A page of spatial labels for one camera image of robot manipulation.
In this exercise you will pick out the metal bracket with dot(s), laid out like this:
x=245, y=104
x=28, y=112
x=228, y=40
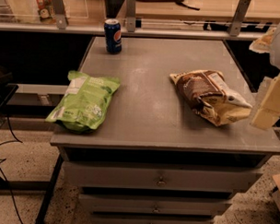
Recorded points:
x=130, y=15
x=240, y=13
x=60, y=14

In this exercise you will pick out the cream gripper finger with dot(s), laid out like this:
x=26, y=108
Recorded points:
x=266, y=110
x=263, y=44

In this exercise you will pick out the snack bag behind glass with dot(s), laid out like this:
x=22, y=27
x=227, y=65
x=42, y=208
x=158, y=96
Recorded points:
x=32, y=11

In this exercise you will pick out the middle metal bracket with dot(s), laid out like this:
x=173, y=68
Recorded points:
x=130, y=15

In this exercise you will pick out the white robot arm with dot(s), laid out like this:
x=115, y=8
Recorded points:
x=274, y=53

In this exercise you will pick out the brown chip bag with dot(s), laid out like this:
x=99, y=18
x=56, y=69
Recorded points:
x=208, y=95

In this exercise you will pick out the green rice chip bag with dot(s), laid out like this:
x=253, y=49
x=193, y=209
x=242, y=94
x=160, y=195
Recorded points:
x=84, y=106

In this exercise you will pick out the left metal bracket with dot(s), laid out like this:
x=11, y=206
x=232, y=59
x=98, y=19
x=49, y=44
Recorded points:
x=60, y=14

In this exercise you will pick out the black side table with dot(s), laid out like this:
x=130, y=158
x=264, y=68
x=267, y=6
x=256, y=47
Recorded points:
x=7, y=90

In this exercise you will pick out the right metal bracket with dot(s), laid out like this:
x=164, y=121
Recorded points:
x=240, y=13

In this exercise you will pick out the top drawer brass knob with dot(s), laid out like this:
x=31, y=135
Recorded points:
x=161, y=181

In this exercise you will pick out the blue pepsi can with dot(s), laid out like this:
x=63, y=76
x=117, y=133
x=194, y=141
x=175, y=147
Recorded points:
x=113, y=35

